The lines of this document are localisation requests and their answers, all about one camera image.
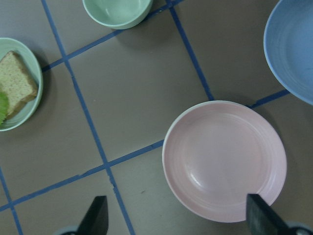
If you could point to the blue plate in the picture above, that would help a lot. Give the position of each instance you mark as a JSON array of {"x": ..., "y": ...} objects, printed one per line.
[{"x": 288, "y": 46}]

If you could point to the bread slice on plate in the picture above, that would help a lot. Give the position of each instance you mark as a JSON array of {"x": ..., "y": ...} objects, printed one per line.
[{"x": 16, "y": 82}]

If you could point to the lettuce leaf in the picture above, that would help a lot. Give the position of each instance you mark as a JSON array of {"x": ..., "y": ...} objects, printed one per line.
[{"x": 4, "y": 106}]

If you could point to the green plate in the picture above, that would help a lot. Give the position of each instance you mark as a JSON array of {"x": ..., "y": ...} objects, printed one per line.
[{"x": 31, "y": 62}]

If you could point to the pink plate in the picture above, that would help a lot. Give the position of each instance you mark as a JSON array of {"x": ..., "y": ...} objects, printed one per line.
[{"x": 215, "y": 153}]

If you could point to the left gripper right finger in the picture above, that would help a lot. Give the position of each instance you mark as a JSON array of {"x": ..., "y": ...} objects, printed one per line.
[{"x": 262, "y": 219}]

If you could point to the green bowl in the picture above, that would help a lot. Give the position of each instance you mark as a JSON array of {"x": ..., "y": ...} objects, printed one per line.
[{"x": 118, "y": 14}]

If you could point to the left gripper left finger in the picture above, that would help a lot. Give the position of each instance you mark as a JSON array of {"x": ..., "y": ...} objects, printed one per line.
[{"x": 96, "y": 220}]

